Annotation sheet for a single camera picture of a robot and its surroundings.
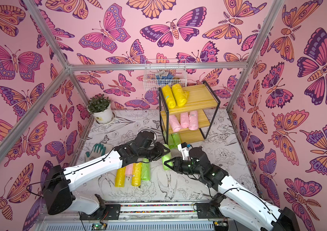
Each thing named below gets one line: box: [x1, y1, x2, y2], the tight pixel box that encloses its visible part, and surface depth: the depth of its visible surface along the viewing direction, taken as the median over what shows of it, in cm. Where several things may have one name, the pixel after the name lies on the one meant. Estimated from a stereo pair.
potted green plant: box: [87, 93, 116, 125], surface depth 105 cm
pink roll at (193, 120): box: [188, 110, 199, 131], surface depth 87 cm
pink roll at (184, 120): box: [180, 112, 190, 129], surface depth 89 cm
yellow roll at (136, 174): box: [131, 162, 142, 187], surface depth 85 cm
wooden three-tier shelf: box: [158, 80, 221, 145], surface depth 87 cm
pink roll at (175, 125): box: [168, 114, 182, 133], surface depth 86 cm
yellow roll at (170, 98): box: [161, 84, 177, 109], surface depth 76 cm
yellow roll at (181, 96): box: [171, 83, 189, 108], surface depth 76 cm
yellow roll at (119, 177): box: [114, 166, 126, 188], surface depth 83 cm
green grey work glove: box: [84, 142, 114, 163], surface depth 96 cm
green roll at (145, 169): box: [140, 157, 151, 181], surface depth 85 cm
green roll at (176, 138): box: [171, 133, 182, 147], surface depth 99 cm
